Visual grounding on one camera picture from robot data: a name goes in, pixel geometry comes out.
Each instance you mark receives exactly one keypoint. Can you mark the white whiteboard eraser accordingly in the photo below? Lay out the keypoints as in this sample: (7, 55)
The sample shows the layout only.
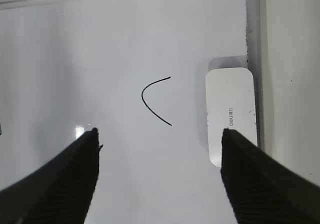
(230, 104)

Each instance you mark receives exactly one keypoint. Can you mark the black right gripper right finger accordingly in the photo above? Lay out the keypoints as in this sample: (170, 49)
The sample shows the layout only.
(261, 190)

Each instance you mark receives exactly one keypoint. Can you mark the white board with aluminium frame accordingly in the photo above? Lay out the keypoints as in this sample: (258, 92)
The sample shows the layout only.
(134, 69)

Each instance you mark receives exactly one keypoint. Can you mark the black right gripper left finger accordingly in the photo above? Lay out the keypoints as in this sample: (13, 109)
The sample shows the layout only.
(59, 192)

